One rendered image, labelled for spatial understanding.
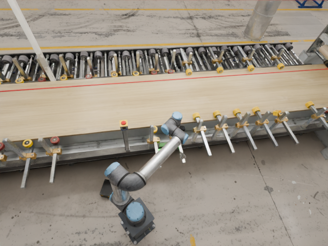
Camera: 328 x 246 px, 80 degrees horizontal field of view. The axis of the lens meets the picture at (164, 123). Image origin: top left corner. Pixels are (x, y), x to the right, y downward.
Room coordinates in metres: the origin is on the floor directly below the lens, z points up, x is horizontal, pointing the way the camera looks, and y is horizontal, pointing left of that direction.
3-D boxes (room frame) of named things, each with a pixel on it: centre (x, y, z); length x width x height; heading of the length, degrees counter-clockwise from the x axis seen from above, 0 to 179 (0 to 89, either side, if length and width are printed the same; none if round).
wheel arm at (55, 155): (0.65, 1.00, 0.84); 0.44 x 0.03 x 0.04; 17
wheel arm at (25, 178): (0.58, 1.24, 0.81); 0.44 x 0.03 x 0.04; 17
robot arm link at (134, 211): (0.31, 0.14, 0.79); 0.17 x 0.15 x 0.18; 58
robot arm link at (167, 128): (0.91, -0.05, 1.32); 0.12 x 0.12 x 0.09; 58
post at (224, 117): (1.25, -0.61, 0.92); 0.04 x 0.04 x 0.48; 17
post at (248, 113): (1.32, -0.85, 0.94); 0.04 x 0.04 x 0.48; 17
